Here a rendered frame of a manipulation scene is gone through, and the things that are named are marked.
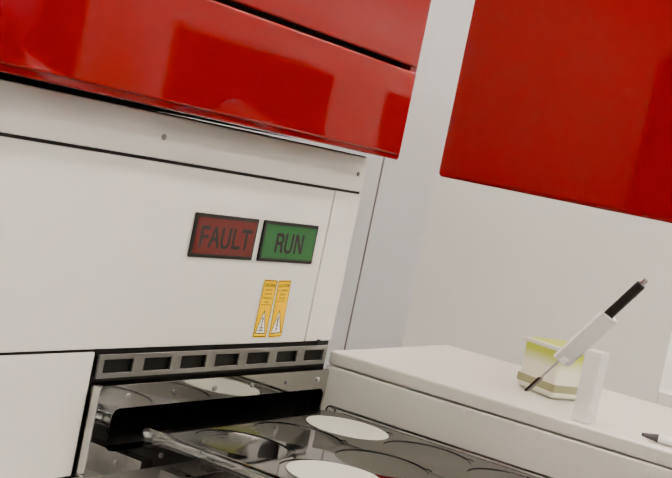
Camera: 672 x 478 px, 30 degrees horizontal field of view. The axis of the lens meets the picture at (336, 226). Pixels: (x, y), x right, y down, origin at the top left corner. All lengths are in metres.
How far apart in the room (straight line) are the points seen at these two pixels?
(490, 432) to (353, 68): 0.46
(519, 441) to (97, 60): 0.70
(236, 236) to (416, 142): 3.51
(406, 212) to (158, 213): 3.66
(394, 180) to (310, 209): 3.27
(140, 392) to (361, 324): 3.51
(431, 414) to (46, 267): 0.58
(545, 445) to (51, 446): 0.58
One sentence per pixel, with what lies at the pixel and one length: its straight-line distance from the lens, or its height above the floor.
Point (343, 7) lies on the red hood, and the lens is 1.43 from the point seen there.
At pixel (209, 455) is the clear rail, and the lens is 1.26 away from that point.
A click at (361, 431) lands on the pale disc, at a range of 1.50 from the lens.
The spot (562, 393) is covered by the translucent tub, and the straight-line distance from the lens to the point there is 1.64.
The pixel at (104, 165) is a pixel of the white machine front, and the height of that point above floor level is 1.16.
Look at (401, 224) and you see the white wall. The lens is 4.91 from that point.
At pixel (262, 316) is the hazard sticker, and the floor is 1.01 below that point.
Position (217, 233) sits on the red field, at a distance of 1.38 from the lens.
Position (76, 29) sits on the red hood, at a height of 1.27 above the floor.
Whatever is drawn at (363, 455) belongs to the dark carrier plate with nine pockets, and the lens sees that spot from 1.39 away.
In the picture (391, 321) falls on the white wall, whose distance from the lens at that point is 5.02.
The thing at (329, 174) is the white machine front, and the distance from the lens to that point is 1.55.
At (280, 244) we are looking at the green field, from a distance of 1.48.
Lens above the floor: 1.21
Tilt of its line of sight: 3 degrees down
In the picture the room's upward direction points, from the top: 12 degrees clockwise
